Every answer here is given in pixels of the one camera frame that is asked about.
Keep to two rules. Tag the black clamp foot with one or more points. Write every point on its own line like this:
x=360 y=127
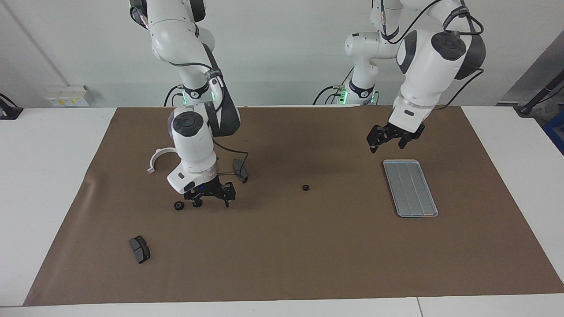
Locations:
x=8 y=111

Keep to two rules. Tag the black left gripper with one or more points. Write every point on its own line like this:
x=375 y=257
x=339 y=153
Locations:
x=396 y=131

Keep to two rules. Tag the small black roller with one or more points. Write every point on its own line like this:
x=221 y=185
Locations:
x=178 y=205

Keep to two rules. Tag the white wall socket box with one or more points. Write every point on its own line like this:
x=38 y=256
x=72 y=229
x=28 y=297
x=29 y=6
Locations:
x=70 y=97

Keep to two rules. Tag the silver metal tray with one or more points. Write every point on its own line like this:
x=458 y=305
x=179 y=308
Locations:
x=410 y=189

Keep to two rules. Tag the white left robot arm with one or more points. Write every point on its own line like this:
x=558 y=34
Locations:
x=423 y=66

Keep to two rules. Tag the brown table mat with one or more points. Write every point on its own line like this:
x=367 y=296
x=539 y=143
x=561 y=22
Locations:
x=282 y=251

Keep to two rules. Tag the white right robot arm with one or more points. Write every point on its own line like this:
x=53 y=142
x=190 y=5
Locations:
x=194 y=141

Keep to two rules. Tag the black stand with pole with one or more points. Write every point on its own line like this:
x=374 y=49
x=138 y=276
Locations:
x=539 y=99

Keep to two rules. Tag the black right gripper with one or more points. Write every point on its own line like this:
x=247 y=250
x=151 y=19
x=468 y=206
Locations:
x=211 y=190

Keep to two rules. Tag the white curved plastic bracket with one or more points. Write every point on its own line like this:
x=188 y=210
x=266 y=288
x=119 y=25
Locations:
x=152 y=159

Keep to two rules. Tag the dark grey brake pad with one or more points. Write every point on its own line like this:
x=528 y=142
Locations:
x=140 y=250
x=240 y=174

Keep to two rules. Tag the blue crate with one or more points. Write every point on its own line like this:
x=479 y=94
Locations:
x=556 y=132

